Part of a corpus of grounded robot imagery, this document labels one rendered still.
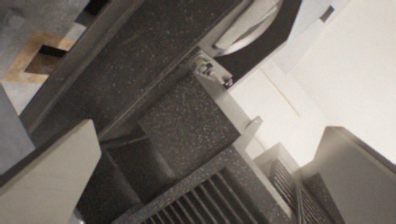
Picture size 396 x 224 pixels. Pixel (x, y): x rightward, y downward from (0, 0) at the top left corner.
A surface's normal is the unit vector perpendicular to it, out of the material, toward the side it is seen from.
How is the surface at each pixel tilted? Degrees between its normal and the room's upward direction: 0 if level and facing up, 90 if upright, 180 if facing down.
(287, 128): 90
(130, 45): 90
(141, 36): 90
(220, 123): 90
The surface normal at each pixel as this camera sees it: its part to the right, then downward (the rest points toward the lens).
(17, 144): -0.22, -0.02
